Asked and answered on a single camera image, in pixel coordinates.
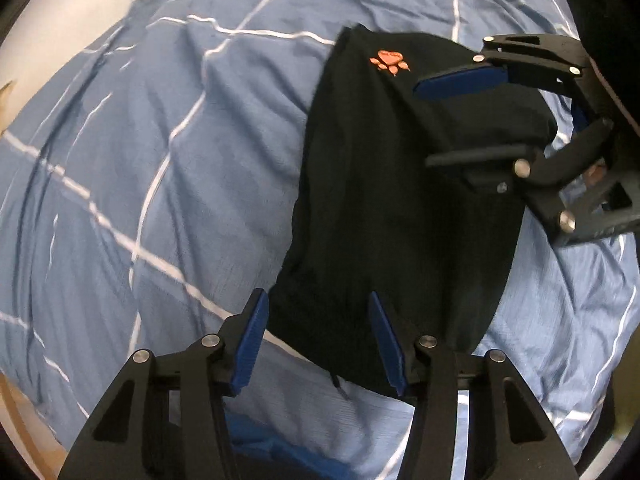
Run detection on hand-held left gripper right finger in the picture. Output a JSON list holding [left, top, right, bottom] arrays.
[[366, 291, 584, 480]]

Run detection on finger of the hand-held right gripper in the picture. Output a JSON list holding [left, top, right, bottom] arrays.
[[413, 34, 601, 111], [425, 120, 639, 248]]

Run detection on black pants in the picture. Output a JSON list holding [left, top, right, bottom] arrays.
[[267, 25, 559, 408]]

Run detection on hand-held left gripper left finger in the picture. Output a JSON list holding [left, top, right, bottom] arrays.
[[57, 287, 271, 480]]

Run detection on blue checked blanket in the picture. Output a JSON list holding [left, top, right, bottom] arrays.
[[0, 0, 628, 480]]

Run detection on wooden bed frame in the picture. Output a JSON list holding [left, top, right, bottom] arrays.
[[0, 372, 68, 480]]

